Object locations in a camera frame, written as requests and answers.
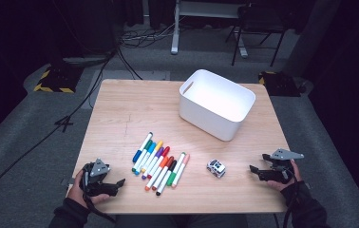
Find purple marker pen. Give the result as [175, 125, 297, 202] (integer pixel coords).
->
[141, 146, 165, 181]

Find light green marker pen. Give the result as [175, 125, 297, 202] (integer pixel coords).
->
[166, 151, 187, 187]

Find yellow marker pen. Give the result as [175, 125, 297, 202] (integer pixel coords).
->
[140, 141, 164, 174]

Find brown marker pen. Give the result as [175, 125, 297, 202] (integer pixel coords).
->
[151, 156, 176, 191]

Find person's left hand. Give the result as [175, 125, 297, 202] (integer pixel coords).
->
[67, 170, 110, 208]

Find black yellow striped floor base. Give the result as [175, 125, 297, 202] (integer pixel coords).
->
[33, 65, 84, 94]

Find dark blue marker pen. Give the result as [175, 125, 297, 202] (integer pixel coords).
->
[132, 131, 154, 164]

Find right hand-held gripper cable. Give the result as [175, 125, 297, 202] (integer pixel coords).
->
[282, 170, 299, 228]

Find person's legs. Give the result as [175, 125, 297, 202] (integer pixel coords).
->
[114, 213, 248, 228]

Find orange marker pen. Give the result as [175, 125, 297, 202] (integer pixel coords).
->
[144, 156, 170, 192]

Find white plastic bin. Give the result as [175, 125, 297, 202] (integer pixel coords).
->
[179, 68, 256, 143]

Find pink marker pen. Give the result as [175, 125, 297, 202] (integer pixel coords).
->
[171, 154, 191, 189]

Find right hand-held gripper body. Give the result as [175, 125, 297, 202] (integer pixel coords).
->
[258, 148, 305, 184]

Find black floor cable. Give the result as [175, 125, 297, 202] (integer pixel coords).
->
[0, 47, 119, 217]
[116, 47, 143, 81]

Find person's right hand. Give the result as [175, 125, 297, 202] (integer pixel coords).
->
[267, 160, 302, 192]

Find light blue marker pen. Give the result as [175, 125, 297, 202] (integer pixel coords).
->
[134, 142, 158, 176]

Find white desk frame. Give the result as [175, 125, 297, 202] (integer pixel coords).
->
[170, 0, 250, 59]

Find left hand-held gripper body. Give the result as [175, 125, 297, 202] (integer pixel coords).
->
[82, 158, 116, 198]

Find dark equipment cabinet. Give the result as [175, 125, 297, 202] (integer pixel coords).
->
[52, 0, 119, 66]

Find white toy car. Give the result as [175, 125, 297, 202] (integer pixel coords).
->
[206, 159, 227, 179]

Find black chair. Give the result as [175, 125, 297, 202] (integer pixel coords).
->
[224, 3, 288, 67]

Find dark green marker pen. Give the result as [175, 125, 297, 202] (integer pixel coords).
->
[131, 140, 154, 174]

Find bundle of floor cables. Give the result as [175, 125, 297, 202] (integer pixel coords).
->
[119, 18, 177, 49]

